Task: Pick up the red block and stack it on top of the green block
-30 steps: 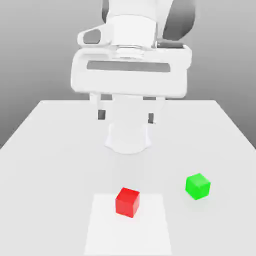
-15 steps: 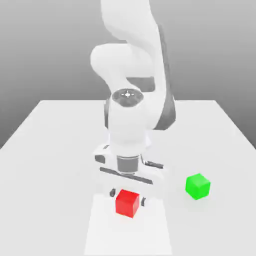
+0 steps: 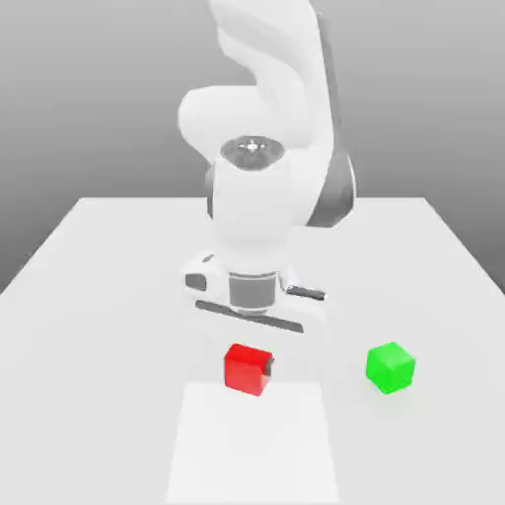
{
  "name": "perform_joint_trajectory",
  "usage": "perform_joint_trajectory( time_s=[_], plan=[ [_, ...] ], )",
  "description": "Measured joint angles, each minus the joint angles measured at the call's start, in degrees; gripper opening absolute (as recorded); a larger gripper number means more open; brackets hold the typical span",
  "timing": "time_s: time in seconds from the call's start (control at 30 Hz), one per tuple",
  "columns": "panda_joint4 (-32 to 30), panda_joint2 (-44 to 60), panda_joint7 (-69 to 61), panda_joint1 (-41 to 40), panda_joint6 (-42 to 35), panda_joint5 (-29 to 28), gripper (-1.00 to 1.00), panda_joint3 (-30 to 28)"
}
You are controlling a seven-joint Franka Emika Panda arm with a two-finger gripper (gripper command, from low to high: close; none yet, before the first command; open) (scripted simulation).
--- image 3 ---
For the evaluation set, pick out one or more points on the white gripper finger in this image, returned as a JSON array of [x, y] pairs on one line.
[[270, 367]]

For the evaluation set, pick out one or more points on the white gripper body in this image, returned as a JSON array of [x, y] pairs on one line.
[[252, 320]]

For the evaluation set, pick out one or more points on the small red cube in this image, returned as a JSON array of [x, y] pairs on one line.
[[244, 371]]

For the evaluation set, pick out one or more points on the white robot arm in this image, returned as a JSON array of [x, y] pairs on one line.
[[252, 221]]

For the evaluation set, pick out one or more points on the small green cube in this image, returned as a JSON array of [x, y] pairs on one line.
[[389, 367]]

